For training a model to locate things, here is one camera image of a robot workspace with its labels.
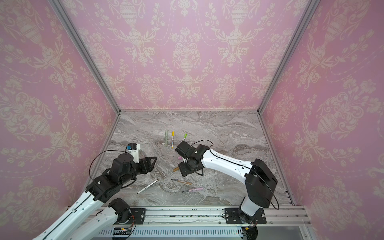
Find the pink fountain pen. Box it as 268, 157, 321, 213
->
182, 187, 204, 193

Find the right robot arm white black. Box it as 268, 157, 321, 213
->
175, 141, 278, 225

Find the brown fountain pen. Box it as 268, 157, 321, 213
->
171, 179, 192, 185

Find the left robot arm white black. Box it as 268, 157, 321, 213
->
35, 153, 157, 240

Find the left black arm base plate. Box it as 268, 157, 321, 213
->
102, 208, 147, 226

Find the right aluminium corner post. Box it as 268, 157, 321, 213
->
258, 0, 320, 116

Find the aluminium corner post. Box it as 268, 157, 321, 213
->
48, 0, 121, 115
258, 0, 320, 116

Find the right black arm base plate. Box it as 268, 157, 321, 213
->
222, 208, 267, 225

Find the left aluminium corner post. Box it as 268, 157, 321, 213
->
48, 0, 121, 115

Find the light green fountain pen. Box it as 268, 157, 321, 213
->
164, 130, 168, 147

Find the white marker bright green cap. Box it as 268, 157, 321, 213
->
137, 180, 159, 194

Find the aluminium front rail frame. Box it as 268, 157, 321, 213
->
67, 206, 316, 240

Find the white vented cable duct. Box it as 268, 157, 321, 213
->
96, 227, 243, 240

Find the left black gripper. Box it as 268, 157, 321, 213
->
120, 156, 159, 187

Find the white yellow marker pen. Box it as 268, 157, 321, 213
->
171, 131, 175, 149

